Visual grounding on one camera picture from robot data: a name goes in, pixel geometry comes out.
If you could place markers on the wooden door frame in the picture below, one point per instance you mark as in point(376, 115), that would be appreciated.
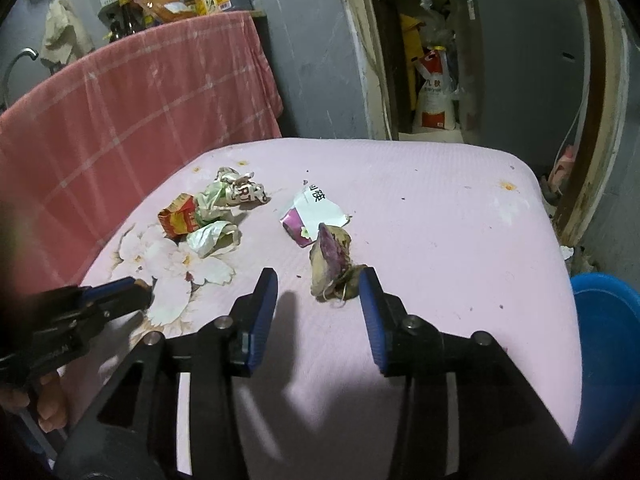
point(369, 53)

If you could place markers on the left hand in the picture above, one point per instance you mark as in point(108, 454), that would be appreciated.
point(52, 405)

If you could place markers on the white lettered crumpled wrapper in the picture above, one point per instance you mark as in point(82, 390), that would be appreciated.
point(237, 189)

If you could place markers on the purple sweet potato peel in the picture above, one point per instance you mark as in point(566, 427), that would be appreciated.
point(333, 273)

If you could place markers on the blue plastic basin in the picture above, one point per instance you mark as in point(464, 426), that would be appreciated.
point(608, 321)

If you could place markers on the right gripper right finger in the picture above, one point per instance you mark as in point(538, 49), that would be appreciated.
point(384, 315)

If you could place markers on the silver crumpled wrapper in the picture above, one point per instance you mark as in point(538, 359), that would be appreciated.
point(217, 236)

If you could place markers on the pink floral tablecloth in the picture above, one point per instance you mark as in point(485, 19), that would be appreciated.
point(458, 233)

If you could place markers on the green white wrapper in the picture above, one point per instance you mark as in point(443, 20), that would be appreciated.
point(211, 205)

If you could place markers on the red checked cloth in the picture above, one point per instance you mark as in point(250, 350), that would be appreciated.
point(84, 148)

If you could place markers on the white purple torn packet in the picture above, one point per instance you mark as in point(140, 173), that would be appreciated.
point(309, 208)

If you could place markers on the red yellow snack wrapper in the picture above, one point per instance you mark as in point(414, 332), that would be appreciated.
point(179, 218)

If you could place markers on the yellow bag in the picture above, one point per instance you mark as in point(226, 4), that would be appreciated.
point(410, 29)

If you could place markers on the white red rice sack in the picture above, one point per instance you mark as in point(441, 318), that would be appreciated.
point(435, 102)

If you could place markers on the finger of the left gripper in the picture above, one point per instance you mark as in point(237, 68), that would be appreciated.
point(108, 291)
point(138, 298)

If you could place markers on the beige hanging rag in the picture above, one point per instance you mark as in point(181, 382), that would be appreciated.
point(65, 39)

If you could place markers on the grey refrigerator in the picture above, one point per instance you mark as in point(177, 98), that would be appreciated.
point(521, 75)

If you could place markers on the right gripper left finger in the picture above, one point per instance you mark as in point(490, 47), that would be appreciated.
point(252, 316)

